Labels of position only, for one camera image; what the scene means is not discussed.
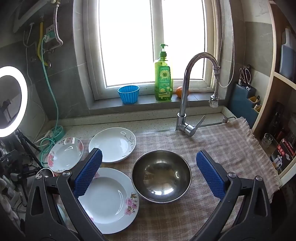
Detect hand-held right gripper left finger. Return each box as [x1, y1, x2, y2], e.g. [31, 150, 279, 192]
[25, 148, 109, 241]

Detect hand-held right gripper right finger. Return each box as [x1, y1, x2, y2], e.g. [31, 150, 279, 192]
[192, 150, 272, 241]

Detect small pink flower plate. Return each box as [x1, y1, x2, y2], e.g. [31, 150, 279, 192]
[48, 137, 84, 173]

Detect large pink flower plate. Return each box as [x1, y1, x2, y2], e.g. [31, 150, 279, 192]
[77, 167, 140, 234]

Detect grey floral white plate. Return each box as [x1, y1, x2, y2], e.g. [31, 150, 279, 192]
[88, 127, 137, 164]

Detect stainless steel bowl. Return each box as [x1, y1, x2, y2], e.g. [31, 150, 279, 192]
[131, 150, 192, 204]

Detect black tripod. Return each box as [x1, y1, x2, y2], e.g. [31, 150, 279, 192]
[14, 130, 44, 167]

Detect red steel-lined bowl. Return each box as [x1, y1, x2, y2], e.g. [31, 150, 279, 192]
[37, 168, 56, 179]

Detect pink checked cloth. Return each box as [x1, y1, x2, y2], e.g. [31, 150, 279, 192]
[89, 116, 281, 241]

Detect teal power strip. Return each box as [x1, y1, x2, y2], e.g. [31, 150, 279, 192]
[47, 126, 66, 142]

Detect drinking glasses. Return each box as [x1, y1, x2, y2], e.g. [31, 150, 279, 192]
[261, 133, 274, 147]

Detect flexible faucet sprayer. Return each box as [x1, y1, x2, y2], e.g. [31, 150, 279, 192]
[209, 68, 221, 108]

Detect blue knife holder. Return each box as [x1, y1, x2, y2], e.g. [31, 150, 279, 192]
[232, 82, 263, 129]

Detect red printed box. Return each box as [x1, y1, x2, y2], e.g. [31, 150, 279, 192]
[269, 138, 296, 174]

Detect blue fluted plastic cup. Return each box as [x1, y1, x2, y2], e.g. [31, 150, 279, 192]
[117, 85, 140, 104]

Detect chrome kitchen faucet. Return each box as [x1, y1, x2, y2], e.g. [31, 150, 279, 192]
[175, 52, 221, 138]

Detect orange fruit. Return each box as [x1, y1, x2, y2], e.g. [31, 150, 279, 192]
[176, 86, 190, 99]

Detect dark bottle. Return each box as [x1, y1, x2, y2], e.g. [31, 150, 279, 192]
[269, 102, 285, 137]

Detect wooden shelf unit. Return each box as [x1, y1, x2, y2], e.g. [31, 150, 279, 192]
[251, 0, 296, 186]

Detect kitchen scissors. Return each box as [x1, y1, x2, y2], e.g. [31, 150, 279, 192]
[239, 65, 252, 86]

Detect green dish soap bottle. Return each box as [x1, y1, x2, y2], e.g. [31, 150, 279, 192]
[154, 44, 173, 102]

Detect blue cutting board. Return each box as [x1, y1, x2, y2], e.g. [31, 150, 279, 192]
[279, 28, 296, 80]

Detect white water heater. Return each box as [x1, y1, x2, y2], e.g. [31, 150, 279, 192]
[13, 0, 55, 33]

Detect teal hose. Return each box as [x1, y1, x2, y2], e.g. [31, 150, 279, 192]
[40, 35, 66, 163]

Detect ring light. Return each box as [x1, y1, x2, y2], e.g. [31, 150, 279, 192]
[0, 66, 28, 138]

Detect yellow gas hose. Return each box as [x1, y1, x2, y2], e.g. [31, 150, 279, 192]
[37, 22, 52, 69]

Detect white frame window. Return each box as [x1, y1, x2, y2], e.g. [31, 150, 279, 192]
[73, 0, 232, 100]

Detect wall outlet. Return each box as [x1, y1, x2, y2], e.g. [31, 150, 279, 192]
[44, 24, 56, 43]

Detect metal flex hose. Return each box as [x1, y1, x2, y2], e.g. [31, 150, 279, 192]
[47, 5, 63, 50]

